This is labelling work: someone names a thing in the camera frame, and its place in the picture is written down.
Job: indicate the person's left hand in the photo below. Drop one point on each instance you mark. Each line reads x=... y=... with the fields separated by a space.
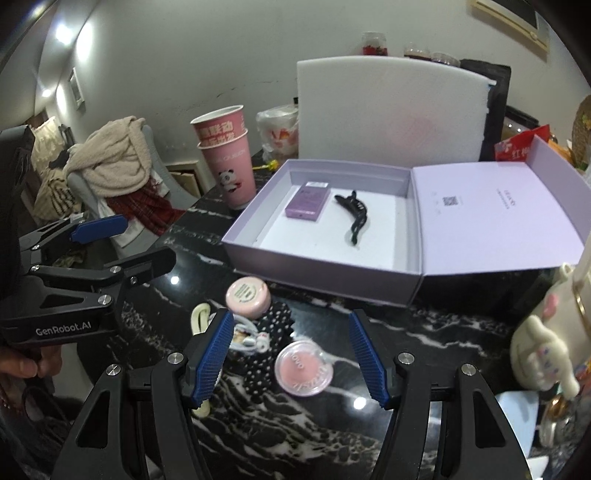
x=21 y=364

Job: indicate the white wall panel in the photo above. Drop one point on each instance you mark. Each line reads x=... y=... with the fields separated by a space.
x=76 y=88

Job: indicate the purple-label clear jar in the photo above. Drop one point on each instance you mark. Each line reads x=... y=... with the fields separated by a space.
x=445 y=59

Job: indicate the cream wall intercom panel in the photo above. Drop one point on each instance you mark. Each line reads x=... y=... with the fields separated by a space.
x=508 y=23

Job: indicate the white foam board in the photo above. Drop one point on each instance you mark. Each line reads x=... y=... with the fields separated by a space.
x=392 y=110

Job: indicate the round pink green-label compact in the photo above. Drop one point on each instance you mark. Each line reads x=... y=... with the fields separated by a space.
x=247 y=293

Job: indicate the small purple box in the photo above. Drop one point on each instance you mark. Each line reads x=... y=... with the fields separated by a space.
x=307 y=201

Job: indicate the cream hair clip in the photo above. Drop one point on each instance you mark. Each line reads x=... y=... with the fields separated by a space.
x=201 y=318

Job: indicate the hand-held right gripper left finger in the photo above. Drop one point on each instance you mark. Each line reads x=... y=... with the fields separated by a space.
x=214 y=355

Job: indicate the red-filled clear jar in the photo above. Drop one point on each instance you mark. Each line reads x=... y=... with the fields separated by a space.
x=374 y=44

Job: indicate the glass jar black lid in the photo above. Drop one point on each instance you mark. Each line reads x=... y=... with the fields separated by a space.
x=519 y=122

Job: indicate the black foil bag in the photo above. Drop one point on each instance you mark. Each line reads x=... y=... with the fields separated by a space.
x=494 y=101

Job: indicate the woven straw fan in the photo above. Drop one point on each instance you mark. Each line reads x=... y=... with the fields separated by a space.
x=582 y=129

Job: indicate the red snack packet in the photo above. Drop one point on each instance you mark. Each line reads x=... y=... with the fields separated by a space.
x=515 y=147

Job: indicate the grey chair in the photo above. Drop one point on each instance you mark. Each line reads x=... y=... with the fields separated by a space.
x=178 y=194

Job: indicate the clear pink blush compact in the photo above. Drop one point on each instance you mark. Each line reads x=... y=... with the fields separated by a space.
x=302 y=367

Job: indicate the black hair claw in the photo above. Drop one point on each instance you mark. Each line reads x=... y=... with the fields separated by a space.
x=353 y=217

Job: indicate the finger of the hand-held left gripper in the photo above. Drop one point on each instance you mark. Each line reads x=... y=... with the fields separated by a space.
x=99 y=228
x=143 y=265

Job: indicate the red plaid cloth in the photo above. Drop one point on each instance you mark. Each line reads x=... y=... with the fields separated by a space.
x=147 y=212

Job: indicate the cream fleece blanket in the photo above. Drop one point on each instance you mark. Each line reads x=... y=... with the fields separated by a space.
x=111 y=157

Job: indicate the white plastic bag cup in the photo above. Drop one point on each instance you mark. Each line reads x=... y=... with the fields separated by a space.
x=279 y=131

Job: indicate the pink panda paper cup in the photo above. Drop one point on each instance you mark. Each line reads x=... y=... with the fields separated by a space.
x=231 y=170

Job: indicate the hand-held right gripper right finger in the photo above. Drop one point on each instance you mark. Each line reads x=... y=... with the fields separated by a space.
x=367 y=360

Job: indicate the yellow lollipop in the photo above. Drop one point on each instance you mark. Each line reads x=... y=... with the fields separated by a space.
x=270 y=164

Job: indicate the white plush toy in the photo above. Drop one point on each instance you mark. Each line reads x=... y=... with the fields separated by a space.
x=540 y=341

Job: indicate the dark-filled clear jar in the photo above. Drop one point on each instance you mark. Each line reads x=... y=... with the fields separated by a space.
x=417 y=51

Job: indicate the lavender cardboard box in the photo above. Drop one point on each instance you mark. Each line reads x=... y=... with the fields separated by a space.
x=485 y=221

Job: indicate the black beaded hair clip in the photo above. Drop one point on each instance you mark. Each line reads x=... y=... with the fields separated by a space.
x=272 y=323

